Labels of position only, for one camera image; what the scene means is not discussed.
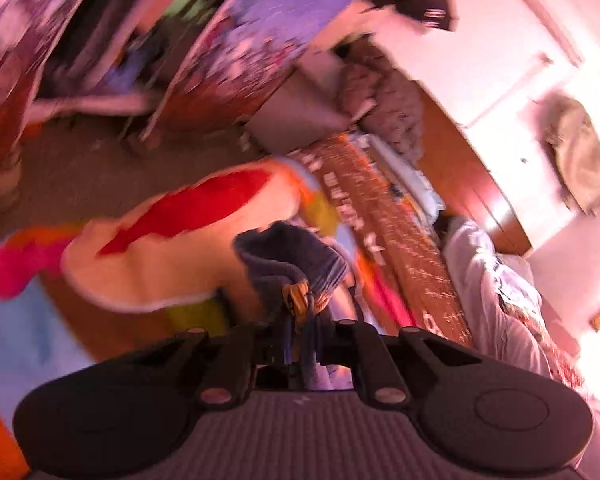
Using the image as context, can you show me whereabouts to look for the wooden headboard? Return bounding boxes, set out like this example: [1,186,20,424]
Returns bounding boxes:
[420,92,534,257]

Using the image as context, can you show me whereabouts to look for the grey nightstand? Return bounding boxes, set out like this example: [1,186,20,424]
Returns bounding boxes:
[251,54,352,157]

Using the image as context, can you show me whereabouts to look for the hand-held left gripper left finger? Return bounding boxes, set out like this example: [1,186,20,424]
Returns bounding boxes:
[105,310,296,408]

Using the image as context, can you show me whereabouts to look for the narrow blue printed wardrobe curtain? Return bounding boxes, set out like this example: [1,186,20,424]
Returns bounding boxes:
[159,0,402,128]

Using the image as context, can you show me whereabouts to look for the wide blue printed wardrobe curtain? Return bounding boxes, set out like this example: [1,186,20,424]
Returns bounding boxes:
[0,0,117,182]

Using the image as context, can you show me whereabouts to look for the lilac quilt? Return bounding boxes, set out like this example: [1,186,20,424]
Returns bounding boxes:
[444,215,600,413]

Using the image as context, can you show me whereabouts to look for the colourful printed bed sheet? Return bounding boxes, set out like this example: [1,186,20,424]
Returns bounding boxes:
[0,135,481,480]

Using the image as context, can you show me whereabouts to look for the light blue pillow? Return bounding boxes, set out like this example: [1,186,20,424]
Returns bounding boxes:
[364,135,447,222]

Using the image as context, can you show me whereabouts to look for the brown quilted jacket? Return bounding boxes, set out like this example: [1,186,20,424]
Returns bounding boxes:
[339,66,427,162]

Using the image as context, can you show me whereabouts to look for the blue printed pants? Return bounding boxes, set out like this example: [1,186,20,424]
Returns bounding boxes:
[232,221,362,392]

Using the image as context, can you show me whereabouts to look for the floral blanket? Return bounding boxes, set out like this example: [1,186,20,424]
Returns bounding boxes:
[519,304,597,402]

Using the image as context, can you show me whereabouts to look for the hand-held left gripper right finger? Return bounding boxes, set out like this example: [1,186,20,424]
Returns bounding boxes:
[302,305,487,407]

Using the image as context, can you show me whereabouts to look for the beige hanging garment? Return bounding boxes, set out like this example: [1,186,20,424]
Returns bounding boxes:
[544,94,600,217]

